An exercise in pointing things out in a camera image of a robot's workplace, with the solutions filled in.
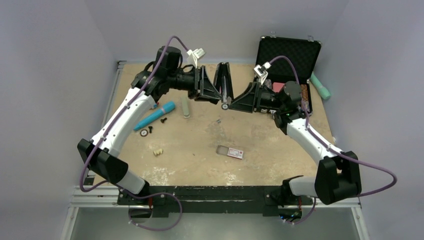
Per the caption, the purple cable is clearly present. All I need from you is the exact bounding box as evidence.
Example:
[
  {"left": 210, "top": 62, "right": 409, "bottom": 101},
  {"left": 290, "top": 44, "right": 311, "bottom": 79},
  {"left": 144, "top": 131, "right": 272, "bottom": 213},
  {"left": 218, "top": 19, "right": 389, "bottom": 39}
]
[
  {"left": 263, "top": 55, "right": 398, "bottom": 226},
  {"left": 78, "top": 35, "right": 190, "bottom": 232}
]

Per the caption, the beige green stapler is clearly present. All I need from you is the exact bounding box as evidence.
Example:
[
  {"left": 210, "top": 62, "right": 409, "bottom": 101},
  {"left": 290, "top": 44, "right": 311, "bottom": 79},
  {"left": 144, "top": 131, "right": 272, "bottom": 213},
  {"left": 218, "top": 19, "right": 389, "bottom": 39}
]
[{"left": 181, "top": 96, "right": 191, "bottom": 119}]

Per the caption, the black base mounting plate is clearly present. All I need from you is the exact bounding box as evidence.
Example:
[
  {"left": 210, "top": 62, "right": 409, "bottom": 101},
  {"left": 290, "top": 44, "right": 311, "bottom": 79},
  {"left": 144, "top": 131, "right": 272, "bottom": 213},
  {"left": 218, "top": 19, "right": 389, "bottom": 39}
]
[{"left": 117, "top": 185, "right": 313, "bottom": 219}]

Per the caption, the red white staple box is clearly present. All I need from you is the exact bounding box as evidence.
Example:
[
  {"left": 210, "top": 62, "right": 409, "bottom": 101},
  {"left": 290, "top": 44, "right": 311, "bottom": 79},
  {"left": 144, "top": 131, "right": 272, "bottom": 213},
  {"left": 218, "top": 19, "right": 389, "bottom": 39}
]
[{"left": 215, "top": 145, "right": 244, "bottom": 160}]

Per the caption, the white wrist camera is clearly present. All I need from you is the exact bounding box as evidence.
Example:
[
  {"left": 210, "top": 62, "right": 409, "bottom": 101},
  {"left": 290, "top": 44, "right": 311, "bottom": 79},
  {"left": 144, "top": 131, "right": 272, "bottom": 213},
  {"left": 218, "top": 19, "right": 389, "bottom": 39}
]
[
  {"left": 253, "top": 62, "right": 271, "bottom": 85},
  {"left": 186, "top": 48, "right": 206, "bottom": 68}
]

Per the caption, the teal cylindrical handle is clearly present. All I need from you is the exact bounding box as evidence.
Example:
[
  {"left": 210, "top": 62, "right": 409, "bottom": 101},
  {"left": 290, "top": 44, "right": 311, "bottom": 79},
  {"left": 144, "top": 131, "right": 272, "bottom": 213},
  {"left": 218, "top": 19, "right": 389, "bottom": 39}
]
[{"left": 309, "top": 72, "right": 331, "bottom": 100}]

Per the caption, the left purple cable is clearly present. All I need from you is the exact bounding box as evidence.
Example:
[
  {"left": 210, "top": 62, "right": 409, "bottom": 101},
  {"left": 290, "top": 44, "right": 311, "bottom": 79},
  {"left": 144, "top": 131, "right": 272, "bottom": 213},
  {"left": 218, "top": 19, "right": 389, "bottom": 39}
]
[{"left": 78, "top": 35, "right": 190, "bottom": 232}]

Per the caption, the blue cylindrical bottle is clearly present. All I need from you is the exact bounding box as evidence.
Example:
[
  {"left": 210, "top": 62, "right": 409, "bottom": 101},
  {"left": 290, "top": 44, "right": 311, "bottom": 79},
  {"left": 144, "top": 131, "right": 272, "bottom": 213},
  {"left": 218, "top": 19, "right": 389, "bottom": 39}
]
[{"left": 133, "top": 101, "right": 176, "bottom": 131}]

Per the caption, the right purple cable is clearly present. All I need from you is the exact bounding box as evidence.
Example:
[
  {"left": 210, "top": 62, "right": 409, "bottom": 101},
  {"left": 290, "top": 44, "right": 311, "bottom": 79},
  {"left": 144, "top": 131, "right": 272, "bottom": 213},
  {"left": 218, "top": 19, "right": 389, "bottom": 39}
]
[{"left": 263, "top": 55, "right": 398, "bottom": 226}]

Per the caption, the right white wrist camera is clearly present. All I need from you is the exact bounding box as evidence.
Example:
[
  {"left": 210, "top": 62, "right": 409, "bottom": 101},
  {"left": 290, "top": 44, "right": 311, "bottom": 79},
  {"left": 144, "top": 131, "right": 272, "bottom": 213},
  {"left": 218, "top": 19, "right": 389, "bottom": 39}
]
[{"left": 253, "top": 62, "right": 271, "bottom": 85}]

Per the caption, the cream chess knight piece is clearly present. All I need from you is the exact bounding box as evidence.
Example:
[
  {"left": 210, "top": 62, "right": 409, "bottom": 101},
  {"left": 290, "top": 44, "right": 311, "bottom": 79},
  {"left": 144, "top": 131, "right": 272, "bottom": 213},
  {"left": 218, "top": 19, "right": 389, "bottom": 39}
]
[{"left": 153, "top": 149, "right": 163, "bottom": 156}]

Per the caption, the black stapler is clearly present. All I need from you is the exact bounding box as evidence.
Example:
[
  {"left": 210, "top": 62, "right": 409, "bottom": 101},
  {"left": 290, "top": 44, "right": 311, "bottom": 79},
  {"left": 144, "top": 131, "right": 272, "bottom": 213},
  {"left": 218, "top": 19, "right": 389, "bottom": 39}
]
[{"left": 213, "top": 62, "right": 234, "bottom": 106}]

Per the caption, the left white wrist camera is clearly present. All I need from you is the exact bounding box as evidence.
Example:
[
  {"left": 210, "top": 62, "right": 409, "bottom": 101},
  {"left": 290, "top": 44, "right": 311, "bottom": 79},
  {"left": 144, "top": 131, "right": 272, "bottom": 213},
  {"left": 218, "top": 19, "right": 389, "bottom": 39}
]
[{"left": 186, "top": 48, "right": 206, "bottom": 68}]

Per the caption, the pink card deck box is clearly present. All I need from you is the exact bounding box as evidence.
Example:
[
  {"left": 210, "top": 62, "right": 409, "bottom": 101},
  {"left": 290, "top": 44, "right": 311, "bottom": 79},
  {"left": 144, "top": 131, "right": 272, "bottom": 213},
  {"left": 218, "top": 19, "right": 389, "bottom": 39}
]
[{"left": 272, "top": 82, "right": 285, "bottom": 93}]

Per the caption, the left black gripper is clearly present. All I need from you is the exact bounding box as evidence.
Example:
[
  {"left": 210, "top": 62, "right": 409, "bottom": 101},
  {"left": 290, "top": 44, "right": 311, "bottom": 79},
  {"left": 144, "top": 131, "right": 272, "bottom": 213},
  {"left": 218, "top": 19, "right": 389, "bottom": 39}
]
[{"left": 167, "top": 65, "right": 222, "bottom": 102}]

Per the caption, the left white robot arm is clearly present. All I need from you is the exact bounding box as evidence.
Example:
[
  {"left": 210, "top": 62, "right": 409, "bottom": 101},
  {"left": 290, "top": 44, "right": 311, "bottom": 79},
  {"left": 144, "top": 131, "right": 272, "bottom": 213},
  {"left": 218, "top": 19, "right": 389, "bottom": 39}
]
[{"left": 77, "top": 46, "right": 222, "bottom": 205}]

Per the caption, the black poker chip case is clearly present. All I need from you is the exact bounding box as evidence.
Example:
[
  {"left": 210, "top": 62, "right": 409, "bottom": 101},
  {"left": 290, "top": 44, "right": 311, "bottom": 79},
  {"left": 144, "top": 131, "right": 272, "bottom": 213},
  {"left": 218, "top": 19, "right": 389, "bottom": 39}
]
[{"left": 255, "top": 36, "right": 322, "bottom": 113}]

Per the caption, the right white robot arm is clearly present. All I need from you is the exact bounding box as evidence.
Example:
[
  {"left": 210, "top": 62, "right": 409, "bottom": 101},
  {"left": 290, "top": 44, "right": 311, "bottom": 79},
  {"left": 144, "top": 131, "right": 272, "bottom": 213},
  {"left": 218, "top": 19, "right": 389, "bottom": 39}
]
[{"left": 228, "top": 81, "right": 362, "bottom": 205}]

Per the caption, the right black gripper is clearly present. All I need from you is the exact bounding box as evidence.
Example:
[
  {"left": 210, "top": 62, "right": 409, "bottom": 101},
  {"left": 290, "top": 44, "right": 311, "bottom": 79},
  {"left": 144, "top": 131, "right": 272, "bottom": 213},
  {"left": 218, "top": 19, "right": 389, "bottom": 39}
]
[{"left": 227, "top": 81, "right": 285, "bottom": 113}]

